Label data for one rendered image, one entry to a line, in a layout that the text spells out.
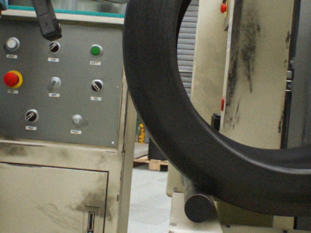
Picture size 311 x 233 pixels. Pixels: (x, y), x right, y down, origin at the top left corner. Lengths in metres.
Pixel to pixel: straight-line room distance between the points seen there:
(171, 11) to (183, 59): 10.06
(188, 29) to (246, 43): 9.70
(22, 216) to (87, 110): 0.35
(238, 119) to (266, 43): 0.18
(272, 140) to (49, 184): 0.67
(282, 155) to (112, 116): 0.63
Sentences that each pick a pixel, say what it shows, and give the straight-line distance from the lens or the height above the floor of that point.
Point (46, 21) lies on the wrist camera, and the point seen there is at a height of 1.18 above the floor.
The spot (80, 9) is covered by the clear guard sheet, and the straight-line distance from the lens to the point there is 1.71.
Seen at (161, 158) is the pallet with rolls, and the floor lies 0.18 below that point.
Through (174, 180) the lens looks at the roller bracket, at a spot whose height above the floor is 0.89.
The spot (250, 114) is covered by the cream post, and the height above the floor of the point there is 1.05.
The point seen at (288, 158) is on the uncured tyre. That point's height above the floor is 0.97.
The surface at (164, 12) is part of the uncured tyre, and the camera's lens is 0.94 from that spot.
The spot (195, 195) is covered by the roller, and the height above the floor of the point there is 0.92.
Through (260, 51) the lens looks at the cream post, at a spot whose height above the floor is 1.18.
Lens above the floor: 1.09
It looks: 3 degrees down
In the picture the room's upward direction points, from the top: 5 degrees clockwise
